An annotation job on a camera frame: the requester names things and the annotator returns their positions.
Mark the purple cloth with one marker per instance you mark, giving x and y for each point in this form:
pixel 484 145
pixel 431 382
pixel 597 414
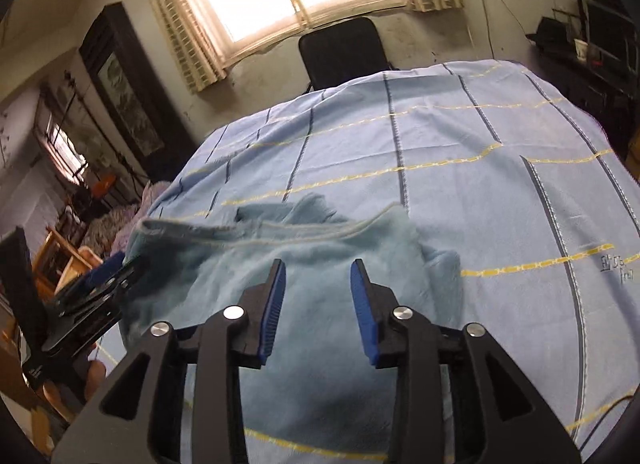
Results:
pixel 150 194

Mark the black monitor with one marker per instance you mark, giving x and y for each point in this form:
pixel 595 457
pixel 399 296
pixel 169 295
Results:
pixel 607 29

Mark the wooden chair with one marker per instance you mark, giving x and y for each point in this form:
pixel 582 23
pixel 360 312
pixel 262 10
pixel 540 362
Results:
pixel 52 244

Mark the dark framed painting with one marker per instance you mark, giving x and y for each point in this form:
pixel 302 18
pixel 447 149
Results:
pixel 125 89

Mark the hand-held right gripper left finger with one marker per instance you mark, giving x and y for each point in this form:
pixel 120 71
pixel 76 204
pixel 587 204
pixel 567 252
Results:
pixel 272 314

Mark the black desk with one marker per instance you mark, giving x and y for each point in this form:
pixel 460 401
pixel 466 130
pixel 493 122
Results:
pixel 600 94

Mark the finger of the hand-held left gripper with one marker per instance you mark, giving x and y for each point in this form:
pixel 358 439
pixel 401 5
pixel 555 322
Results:
pixel 100 271
pixel 120 281

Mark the small side window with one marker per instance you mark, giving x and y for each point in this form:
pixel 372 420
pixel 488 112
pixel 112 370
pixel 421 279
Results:
pixel 65 154

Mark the white paper cup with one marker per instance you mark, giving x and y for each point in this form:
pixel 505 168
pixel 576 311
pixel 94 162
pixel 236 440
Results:
pixel 580 49

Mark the black chair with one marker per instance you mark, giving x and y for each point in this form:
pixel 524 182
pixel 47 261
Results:
pixel 340 54

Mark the black hat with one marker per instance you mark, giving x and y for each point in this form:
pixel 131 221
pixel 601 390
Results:
pixel 552 31

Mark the blue fleece zip jacket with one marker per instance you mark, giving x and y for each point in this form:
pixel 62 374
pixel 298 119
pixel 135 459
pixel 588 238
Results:
pixel 315 394

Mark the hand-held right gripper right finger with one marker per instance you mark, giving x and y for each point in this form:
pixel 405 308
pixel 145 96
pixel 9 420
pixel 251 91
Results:
pixel 362 314

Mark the blue striped blanket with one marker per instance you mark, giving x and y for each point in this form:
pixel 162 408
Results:
pixel 450 144

